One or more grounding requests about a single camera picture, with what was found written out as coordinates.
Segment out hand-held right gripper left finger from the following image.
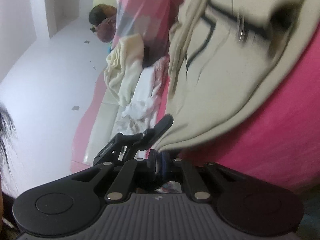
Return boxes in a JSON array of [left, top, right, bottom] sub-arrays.
[[71, 149, 157, 202]]

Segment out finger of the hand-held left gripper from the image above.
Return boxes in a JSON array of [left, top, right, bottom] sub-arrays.
[[144, 115, 174, 145]]

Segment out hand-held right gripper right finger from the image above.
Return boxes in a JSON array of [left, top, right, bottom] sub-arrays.
[[161, 152, 250, 202]]

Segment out beige zip hoodie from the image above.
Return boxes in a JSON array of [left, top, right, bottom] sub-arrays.
[[154, 0, 316, 156]]

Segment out white garment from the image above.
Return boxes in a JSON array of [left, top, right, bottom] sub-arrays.
[[117, 69, 163, 136]]

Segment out pink checked cloth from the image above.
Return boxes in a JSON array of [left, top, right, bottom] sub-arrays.
[[152, 56, 172, 98]]

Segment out cream knit sweater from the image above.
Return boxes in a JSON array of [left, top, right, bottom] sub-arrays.
[[103, 33, 146, 107]]

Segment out person's dark hair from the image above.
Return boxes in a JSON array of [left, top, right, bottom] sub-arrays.
[[0, 102, 18, 181]]

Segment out pink floral duvet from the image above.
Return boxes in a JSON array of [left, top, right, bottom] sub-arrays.
[[111, 0, 191, 68]]

